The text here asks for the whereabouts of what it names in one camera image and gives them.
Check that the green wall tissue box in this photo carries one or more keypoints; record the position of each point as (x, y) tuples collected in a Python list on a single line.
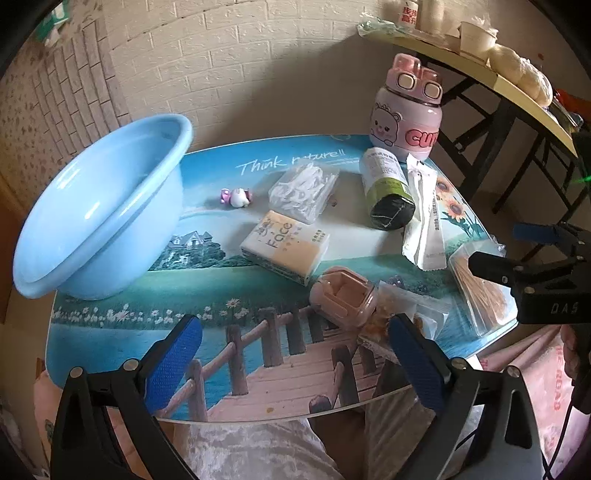
[(57, 14)]

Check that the white lace cloth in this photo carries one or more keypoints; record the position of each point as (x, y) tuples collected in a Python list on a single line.
[(258, 452)]

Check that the person's right hand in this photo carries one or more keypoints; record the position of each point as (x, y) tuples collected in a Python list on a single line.
[(576, 357)]

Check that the pink cartoon water bottle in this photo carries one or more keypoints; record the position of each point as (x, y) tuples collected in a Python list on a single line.
[(401, 124)]

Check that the light blue plastic basin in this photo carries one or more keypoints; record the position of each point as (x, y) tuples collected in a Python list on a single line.
[(92, 207)]

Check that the stack of white paper cups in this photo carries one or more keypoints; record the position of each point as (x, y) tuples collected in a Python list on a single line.
[(438, 16)]

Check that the small pink clear case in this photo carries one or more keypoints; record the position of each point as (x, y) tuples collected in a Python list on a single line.
[(341, 295)]

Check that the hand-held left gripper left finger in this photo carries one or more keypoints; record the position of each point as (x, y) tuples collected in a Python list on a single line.
[(175, 360)]

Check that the yellow white tissue pack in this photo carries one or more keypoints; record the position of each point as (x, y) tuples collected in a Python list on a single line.
[(281, 247)]

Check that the white bottle with green label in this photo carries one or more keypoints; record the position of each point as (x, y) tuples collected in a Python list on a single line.
[(385, 184)]

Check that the long white sachet packet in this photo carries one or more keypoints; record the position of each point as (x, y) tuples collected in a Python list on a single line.
[(422, 221)]

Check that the clear snack packet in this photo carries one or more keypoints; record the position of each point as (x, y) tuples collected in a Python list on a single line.
[(429, 309)]

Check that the folding table with black legs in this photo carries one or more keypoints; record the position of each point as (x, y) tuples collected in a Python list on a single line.
[(521, 94)]

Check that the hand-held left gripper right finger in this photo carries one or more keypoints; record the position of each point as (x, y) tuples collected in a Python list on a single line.
[(415, 364)]

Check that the bag of white floss picks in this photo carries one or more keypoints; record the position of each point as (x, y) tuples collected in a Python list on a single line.
[(300, 194)]

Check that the white bottle with red label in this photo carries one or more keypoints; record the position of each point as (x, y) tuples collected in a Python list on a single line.
[(408, 11)]

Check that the small pink white toy figure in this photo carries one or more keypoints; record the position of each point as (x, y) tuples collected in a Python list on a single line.
[(238, 197)]

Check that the white cup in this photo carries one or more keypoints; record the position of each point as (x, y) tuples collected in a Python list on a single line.
[(478, 37)]

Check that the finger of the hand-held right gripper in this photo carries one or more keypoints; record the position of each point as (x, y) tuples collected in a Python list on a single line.
[(496, 267), (533, 232)]

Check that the bag of white buns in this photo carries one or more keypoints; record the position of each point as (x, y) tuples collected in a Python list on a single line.
[(521, 74)]

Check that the clear box of wooden toothpicks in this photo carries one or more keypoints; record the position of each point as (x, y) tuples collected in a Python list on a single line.
[(485, 300)]

